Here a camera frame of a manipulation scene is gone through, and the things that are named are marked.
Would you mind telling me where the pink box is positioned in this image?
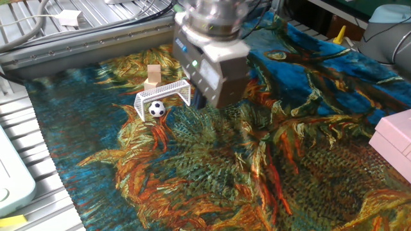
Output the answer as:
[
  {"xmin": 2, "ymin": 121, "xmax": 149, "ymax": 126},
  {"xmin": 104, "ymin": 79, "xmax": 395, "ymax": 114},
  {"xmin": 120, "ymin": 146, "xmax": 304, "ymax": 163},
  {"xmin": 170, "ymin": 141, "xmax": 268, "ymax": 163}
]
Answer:
[{"xmin": 368, "ymin": 108, "xmax": 411, "ymax": 184}]

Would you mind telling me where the thick grey hose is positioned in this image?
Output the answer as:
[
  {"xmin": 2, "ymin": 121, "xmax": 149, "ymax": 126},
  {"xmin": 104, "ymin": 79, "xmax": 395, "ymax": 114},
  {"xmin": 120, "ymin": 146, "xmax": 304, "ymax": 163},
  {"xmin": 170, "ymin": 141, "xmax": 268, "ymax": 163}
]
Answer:
[{"xmin": 0, "ymin": 0, "xmax": 51, "ymax": 55}]

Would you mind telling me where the small yellow tape piece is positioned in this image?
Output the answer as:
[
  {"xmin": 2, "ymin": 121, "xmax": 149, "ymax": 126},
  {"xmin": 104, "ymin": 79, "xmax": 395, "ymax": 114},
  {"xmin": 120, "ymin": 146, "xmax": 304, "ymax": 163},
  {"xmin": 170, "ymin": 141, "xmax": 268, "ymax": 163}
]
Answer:
[{"xmin": 0, "ymin": 214, "xmax": 28, "ymax": 228}]

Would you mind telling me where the white adapter cable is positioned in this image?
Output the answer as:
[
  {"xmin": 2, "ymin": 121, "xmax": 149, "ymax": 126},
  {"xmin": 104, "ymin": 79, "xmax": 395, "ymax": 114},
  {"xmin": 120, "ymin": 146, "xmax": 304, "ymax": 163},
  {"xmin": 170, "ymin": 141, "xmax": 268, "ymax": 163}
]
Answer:
[{"xmin": 0, "ymin": 13, "xmax": 57, "ymax": 28}]

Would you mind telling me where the white mesh toy goal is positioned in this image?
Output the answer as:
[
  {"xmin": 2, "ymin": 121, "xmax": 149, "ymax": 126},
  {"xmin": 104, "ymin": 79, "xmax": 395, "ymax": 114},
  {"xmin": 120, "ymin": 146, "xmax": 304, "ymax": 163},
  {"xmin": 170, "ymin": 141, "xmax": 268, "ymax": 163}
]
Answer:
[{"xmin": 133, "ymin": 79, "xmax": 192, "ymax": 123}]

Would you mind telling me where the silver block gripper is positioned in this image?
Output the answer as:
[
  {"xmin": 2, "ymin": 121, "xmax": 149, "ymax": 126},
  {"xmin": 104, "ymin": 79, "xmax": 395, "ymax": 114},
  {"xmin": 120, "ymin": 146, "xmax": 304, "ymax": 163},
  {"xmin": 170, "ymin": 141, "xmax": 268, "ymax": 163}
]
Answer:
[{"xmin": 172, "ymin": 12, "xmax": 251, "ymax": 110}]

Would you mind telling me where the black power cable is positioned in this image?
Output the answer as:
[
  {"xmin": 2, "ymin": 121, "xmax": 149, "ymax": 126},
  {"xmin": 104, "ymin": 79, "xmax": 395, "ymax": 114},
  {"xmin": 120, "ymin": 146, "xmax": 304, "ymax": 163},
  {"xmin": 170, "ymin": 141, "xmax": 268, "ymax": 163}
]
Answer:
[{"xmin": 86, "ymin": 0, "xmax": 178, "ymax": 31}]

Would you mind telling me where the white power adapter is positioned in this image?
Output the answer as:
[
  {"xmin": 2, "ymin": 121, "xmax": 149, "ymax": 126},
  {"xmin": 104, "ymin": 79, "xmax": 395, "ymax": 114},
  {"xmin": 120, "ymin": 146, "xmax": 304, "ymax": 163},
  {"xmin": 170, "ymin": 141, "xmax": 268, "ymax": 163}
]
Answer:
[{"xmin": 55, "ymin": 9, "xmax": 83, "ymax": 27}]

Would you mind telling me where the grey aluminium rail beam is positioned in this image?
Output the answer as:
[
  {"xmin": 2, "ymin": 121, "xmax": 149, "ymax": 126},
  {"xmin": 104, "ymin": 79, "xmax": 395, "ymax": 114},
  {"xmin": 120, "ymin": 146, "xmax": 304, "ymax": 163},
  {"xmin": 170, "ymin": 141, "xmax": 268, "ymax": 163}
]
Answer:
[{"xmin": 0, "ymin": 12, "xmax": 176, "ymax": 80}]

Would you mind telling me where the white teach pendant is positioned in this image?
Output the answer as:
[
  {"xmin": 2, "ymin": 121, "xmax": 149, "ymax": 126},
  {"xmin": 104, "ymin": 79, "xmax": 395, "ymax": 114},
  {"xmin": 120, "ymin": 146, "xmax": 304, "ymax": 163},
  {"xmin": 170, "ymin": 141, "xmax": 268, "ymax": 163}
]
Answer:
[{"xmin": 0, "ymin": 124, "xmax": 37, "ymax": 218}]

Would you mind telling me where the sunflower painting cloth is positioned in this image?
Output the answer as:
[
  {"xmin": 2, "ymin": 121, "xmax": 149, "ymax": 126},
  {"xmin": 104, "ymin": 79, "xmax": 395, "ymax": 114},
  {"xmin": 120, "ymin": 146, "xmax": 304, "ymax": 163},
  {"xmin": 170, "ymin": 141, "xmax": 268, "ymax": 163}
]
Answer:
[{"xmin": 24, "ymin": 14, "xmax": 411, "ymax": 231}]

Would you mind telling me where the small black white soccer ball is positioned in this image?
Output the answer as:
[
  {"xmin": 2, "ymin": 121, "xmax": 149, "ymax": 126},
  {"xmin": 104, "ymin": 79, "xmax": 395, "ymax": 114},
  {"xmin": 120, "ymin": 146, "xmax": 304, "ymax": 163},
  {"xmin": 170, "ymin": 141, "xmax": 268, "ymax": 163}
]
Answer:
[{"xmin": 148, "ymin": 100, "xmax": 167, "ymax": 118}]

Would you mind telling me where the thick black gripper cable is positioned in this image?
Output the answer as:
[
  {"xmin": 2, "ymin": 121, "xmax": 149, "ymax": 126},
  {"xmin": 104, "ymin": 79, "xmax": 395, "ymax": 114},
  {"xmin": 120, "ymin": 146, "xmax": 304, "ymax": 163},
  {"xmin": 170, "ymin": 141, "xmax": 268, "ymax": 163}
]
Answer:
[{"xmin": 242, "ymin": 0, "xmax": 274, "ymax": 41}]

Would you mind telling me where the small yellow plastic piece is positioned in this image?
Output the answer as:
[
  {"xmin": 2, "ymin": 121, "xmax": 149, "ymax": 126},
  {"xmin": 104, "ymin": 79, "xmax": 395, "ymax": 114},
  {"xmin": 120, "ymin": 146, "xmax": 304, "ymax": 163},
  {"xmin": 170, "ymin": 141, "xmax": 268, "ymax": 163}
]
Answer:
[{"xmin": 332, "ymin": 25, "xmax": 347, "ymax": 45}]

